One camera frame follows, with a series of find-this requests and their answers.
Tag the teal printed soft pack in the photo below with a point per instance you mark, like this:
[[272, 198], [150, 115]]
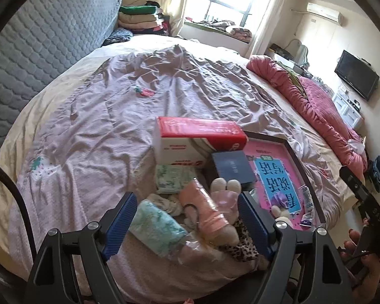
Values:
[[155, 228]]

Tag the dark desk clutter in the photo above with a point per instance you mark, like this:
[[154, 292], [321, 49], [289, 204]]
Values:
[[281, 52]]

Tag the dark blue box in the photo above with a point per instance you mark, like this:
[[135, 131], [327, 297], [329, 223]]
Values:
[[232, 166]]

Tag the dark patterned cloth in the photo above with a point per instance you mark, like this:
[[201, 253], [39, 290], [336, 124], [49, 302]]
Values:
[[117, 36]]

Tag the white plush with purple bow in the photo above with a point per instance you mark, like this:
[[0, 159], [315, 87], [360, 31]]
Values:
[[281, 213]]

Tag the pink quilt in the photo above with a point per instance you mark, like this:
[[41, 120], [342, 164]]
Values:
[[319, 110]]

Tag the green folded blanket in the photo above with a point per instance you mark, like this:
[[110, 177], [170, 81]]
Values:
[[136, 9]]

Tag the red and white box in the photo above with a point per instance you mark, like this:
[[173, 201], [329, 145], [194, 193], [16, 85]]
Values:
[[190, 133]]

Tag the pink socks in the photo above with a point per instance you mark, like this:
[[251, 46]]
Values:
[[202, 205]]

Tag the cream curtain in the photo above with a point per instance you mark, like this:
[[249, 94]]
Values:
[[180, 3], [267, 15]]

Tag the black television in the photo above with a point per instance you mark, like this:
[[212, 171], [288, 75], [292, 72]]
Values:
[[356, 74]]

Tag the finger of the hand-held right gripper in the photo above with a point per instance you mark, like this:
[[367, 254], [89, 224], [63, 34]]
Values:
[[354, 180]]

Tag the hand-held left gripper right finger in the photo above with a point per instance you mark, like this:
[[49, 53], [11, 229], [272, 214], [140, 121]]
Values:
[[253, 224]]

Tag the small white blue tube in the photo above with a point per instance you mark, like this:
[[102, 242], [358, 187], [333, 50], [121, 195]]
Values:
[[307, 202]]

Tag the beige folded blanket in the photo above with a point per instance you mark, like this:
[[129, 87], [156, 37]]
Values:
[[136, 22]]

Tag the person's right hand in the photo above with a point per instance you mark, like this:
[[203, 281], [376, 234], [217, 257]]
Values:
[[369, 270]]

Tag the white scrunchie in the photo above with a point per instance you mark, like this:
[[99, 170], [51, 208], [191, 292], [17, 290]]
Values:
[[164, 204]]

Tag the white cabinet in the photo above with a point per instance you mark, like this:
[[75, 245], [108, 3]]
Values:
[[346, 109]]

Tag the clothes pile on windowsill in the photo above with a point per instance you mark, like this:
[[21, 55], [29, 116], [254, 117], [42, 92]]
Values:
[[228, 28]]

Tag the blue clothes pile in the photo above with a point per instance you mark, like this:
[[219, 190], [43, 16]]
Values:
[[378, 172]]

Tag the white air conditioner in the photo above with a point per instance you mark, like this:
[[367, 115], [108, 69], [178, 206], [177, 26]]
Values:
[[324, 12]]

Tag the green printed tissue pack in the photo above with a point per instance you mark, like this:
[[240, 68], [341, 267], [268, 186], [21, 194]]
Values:
[[174, 177]]

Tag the grey quilted headboard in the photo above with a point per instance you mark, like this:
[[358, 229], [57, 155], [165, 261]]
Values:
[[34, 38]]

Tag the white framed mirror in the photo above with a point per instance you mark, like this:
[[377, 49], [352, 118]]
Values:
[[299, 52]]

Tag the leopard print scrunchie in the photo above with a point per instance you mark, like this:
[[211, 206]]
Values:
[[237, 243]]

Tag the pink plush bunny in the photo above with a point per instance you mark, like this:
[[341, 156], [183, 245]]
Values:
[[224, 186]]

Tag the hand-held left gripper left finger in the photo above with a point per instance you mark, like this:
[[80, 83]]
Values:
[[120, 224]]

